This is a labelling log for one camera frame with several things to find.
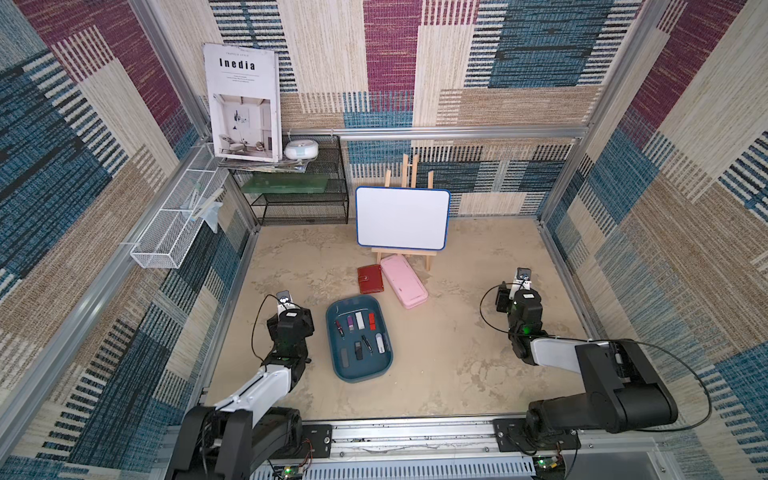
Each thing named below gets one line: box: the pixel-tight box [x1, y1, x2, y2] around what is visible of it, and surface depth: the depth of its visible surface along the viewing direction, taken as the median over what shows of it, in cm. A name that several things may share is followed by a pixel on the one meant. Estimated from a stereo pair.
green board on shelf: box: [242, 173, 329, 194], surface depth 101 cm
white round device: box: [284, 139, 319, 160], surface depth 89 cm
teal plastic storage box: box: [326, 295, 394, 383], surface depth 91 cm
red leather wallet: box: [357, 264, 384, 294], surface depth 104 cm
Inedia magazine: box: [202, 42, 283, 163], surface depth 79 cm
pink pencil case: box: [380, 254, 429, 310], surface depth 102 cm
